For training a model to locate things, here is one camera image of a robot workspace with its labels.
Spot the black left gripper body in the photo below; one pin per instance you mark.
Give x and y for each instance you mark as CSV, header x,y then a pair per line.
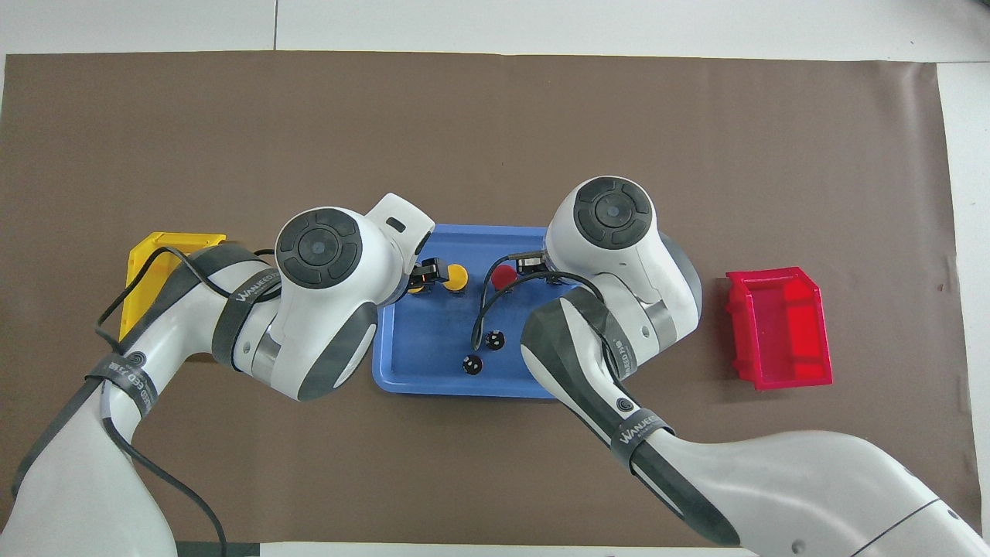
x,y
416,275

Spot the red push button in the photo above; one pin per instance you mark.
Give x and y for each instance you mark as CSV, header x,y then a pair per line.
x,y
504,277

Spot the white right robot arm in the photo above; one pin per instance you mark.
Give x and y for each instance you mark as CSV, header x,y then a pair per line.
x,y
619,255

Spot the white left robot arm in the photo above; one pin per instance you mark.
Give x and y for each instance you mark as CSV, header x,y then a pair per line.
x,y
317,309

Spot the blue plastic tray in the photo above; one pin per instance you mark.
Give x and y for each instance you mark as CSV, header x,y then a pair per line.
x,y
433,340

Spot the black cylinder capacitor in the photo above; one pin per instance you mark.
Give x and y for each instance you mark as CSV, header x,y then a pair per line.
x,y
472,364
495,340

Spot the brown table mat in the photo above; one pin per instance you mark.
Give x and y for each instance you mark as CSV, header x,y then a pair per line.
x,y
495,116

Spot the red plastic bin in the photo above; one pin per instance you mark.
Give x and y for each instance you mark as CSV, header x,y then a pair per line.
x,y
781,333

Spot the yellow plastic bin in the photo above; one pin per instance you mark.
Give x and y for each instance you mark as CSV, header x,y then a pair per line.
x,y
143,271

